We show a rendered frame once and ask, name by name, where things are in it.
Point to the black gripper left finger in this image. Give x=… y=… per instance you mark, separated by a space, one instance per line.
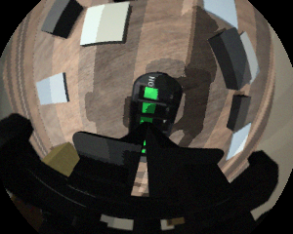
x=124 y=152

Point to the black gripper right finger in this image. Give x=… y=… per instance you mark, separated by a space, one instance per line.
x=163 y=158

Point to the dark grey controller unit with green rocker switches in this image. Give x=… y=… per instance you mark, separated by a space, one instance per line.
x=155 y=98

